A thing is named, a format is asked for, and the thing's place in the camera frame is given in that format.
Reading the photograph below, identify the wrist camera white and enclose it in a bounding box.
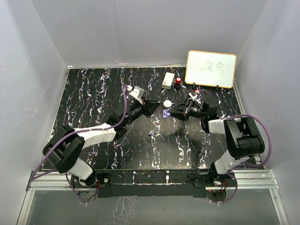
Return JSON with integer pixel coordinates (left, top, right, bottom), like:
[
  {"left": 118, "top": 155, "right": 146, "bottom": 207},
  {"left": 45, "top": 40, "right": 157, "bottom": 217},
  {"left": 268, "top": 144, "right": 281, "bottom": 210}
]
[
  {"left": 188, "top": 90, "right": 200, "bottom": 101},
  {"left": 129, "top": 86, "right": 145, "bottom": 105}
]

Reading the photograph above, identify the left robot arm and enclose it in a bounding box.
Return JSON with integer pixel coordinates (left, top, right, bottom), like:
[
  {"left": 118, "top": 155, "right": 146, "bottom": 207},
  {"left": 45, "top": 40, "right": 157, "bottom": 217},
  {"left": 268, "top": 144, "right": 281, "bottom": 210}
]
[{"left": 43, "top": 99, "right": 161, "bottom": 187}]

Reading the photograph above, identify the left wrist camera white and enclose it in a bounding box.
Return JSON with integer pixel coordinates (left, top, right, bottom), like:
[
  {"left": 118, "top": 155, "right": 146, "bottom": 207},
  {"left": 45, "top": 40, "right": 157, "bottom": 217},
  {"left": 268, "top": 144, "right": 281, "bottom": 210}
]
[{"left": 129, "top": 86, "right": 145, "bottom": 105}]

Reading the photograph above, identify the aluminium frame rail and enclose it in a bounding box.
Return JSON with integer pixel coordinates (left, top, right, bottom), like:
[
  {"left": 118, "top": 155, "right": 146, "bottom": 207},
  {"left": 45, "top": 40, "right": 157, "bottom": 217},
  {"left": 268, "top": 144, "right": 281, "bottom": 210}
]
[{"left": 17, "top": 170, "right": 289, "bottom": 225}]

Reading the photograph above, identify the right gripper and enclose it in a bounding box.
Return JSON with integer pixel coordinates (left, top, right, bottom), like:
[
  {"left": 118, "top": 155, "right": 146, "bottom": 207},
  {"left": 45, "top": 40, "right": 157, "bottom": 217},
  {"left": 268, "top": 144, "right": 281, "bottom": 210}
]
[{"left": 168, "top": 97, "right": 206, "bottom": 121}]

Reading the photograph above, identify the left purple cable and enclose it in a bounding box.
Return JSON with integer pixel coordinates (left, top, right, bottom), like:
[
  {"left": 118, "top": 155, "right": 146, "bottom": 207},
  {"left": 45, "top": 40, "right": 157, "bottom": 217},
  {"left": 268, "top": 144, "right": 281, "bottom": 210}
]
[{"left": 31, "top": 85, "right": 132, "bottom": 203}]

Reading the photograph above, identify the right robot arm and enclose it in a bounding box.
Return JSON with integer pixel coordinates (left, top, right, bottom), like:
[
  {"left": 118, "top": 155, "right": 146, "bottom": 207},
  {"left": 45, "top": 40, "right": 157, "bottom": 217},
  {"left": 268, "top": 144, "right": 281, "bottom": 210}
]
[{"left": 166, "top": 96, "right": 265, "bottom": 186}]

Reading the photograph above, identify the white cardboard box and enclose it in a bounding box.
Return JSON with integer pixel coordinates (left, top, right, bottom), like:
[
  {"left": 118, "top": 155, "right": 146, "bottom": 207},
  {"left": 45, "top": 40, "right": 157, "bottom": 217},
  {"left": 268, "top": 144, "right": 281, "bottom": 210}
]
[{"left": 162, "top": 72, "right": 175, "bottom": 90}]

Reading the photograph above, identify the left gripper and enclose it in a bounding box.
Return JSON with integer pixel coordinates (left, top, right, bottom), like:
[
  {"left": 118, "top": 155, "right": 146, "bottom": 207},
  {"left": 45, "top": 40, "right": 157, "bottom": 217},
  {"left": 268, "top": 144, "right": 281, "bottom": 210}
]
[{"left": 123, "top": 97, "right": 160, "bottom": 127}]

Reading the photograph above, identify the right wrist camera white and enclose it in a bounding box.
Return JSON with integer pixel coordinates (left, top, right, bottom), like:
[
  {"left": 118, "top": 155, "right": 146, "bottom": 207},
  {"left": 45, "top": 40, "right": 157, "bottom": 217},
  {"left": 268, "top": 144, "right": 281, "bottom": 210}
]
[{"left": 188, "top": 90, "right": 200, "bottom": 101}]

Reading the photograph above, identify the white earbud charging case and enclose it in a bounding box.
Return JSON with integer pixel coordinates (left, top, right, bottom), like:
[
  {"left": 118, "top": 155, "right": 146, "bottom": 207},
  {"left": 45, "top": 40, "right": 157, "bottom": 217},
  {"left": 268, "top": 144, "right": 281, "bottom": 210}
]
[{"left": 163, "top": 100, "right": 172, "bottom": 108}]

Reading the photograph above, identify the purple round earbud case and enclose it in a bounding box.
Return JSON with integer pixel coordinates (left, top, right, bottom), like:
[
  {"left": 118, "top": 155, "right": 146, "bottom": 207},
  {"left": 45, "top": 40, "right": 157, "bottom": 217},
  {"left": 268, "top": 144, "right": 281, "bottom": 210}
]
[{"left": 163, "top": 109, "right": 171, "bottom": 119}]

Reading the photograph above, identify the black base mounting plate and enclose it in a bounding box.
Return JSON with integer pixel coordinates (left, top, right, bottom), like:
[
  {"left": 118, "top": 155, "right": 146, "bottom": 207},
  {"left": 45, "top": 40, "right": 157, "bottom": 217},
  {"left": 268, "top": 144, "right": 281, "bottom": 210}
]
[{"left": 71, "top": 169, "right": 235, "bottom": 198}]

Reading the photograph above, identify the white whiteboard yellow frame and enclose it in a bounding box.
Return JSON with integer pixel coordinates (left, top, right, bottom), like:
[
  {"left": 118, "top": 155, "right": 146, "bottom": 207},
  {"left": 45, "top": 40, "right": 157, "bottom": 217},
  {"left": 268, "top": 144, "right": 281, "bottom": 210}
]
[{"left": 185, "top": 50, "right": 237, "bottom": 89}]

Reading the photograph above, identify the red emergency stop button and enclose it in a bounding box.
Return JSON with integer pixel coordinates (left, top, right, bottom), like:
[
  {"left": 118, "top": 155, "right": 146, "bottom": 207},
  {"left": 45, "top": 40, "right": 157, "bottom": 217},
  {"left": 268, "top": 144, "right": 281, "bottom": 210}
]
[{"left": 174, "top": 77, "right": 181, "bottom": 90}]

